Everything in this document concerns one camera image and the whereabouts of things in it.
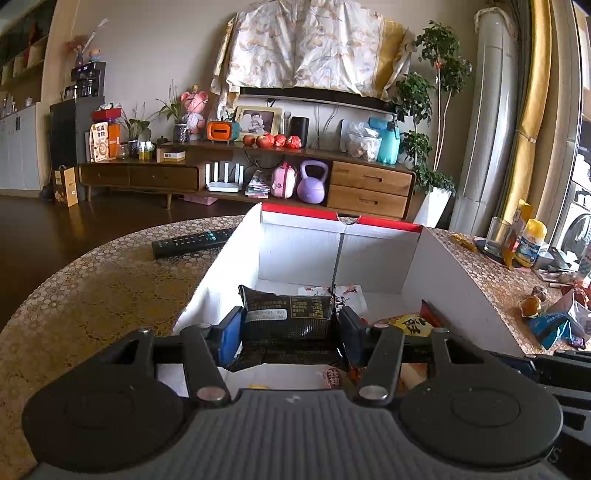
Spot small purple brown candy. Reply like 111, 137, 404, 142
531, 285, 548, 302

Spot teal water jug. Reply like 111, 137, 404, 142
369, 117, 401, 165

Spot purple kettlebell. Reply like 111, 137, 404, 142
297, 160, 329, 205

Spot pink toy case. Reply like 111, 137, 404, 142
270, 162, 297, 199

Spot red apples pile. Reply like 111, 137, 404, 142
242, 134, 303, 150

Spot black cylinder speaker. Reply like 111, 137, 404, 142
288, 116, 310, 148

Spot floral cloth covered tv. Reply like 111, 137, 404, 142
211, 1, 416, 113

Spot brown paper bag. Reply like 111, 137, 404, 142
52, 167, 78, 208

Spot small potted plant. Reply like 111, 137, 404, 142
156, 81, 189, 143

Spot yellow standing snack pouch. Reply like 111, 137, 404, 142
501, 199, 533, 270

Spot framed photo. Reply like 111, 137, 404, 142
235, 105, 283, 141

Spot black tv remote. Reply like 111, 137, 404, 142
151, 228, 235, 260

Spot small yellow wrapped candy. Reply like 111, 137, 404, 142
451, 233, 478, 252

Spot red white cardboard box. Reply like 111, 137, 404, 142
171, 202, 528, 402

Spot drinking glass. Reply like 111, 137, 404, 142
485, 216, 511, 255

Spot pink plush toy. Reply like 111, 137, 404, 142
179, 85, 208, 141

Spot yellow lid vitamin bottle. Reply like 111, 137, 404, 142
515, 218, 547, 268

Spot black snack packet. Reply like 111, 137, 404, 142
229, 285, 346, 371

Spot tall potted green tree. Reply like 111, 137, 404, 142
394, 20, 473, 228

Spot clear plastic bag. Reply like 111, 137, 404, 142
346, 122, 382, 162

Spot stack of books and boxes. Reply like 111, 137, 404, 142
535, 245, 590, 287

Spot orange clock radio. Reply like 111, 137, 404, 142
206, 121, 240, 143

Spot packaged braised egg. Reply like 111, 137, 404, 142
519, 295, 542, 318

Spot wooden tv cabinet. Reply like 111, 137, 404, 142
78, 140, 415, 220

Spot round dark tray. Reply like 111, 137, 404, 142
474, 238, 526, 269

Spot yellow curtain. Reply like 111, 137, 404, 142
500, 1, 553, 221

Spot standing air conditioner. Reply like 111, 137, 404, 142
450, 7, 518, 236

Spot blue snack packet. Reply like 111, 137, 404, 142
528, 312, 584, 350

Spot washing machine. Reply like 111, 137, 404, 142
552, 147, 590, 262

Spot orange snack box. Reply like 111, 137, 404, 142
88, 122, 120, 162

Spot red yellow chip bag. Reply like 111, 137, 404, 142
375, 300, 446, 338

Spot white router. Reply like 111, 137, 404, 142
204, 162, 245, 193

